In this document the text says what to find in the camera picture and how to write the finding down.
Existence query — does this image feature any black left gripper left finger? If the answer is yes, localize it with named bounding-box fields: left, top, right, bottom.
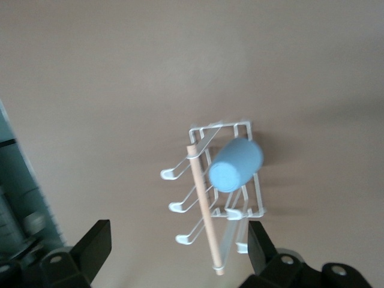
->
left=40, top=220, right=112, bottom=288

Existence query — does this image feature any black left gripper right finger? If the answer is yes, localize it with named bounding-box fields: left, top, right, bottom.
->
left=245, top=220, right=305, bottom=288

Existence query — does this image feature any light blue plastic cup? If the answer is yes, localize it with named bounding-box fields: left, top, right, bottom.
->
left=208, top=137, right=265, bottom=194

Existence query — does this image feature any grey metal knob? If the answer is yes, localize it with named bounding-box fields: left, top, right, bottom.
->
left=22, top=211, right=46, bottom=238

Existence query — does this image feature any brown table cover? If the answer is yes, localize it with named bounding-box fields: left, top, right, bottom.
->
left=0, top=0, right=384, bottom=288

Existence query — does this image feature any white wire cup holder rack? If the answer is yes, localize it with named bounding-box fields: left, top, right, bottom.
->
left=160, top=119, right=268, bottom=277

